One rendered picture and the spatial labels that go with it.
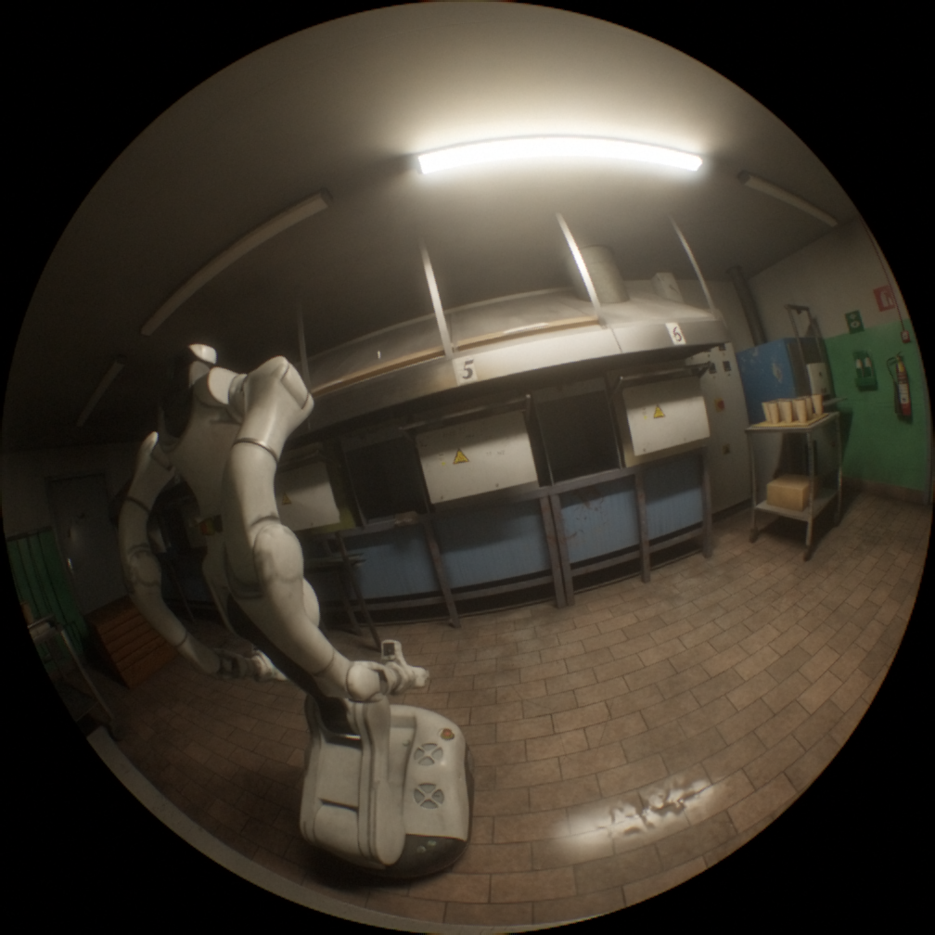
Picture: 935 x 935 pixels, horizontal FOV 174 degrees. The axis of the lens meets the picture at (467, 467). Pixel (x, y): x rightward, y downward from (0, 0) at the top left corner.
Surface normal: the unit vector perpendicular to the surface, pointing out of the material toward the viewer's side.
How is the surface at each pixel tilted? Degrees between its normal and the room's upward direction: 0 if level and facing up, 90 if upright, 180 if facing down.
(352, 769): 23
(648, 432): 90
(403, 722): 68
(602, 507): 90
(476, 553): 90
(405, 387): 80
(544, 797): 0
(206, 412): 95
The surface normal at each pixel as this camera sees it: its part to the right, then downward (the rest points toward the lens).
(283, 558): 0.97, -0.18
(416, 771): -0.23, -0.78
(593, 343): -0.12, -0.07
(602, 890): -0.23, -0.97
